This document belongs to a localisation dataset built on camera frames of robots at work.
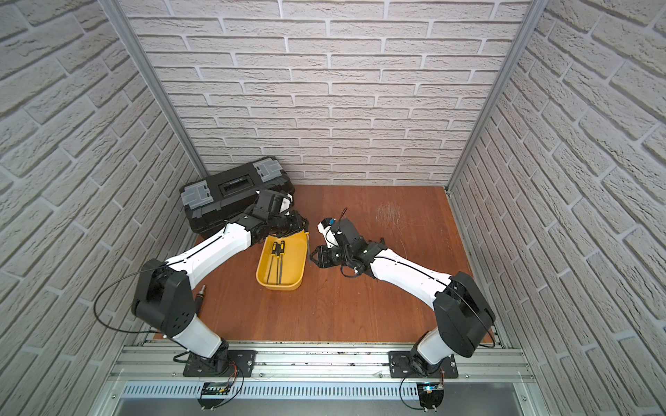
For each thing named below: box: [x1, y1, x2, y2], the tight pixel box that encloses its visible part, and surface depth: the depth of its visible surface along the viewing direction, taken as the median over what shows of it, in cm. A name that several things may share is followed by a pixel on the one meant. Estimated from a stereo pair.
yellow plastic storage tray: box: [255, 231, 310, 292], surface depth 94 cm
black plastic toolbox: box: [179, 156, 296, 240], surface depth 96 cm
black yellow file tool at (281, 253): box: [279, 240, 286, 285], surface depth 99 cm
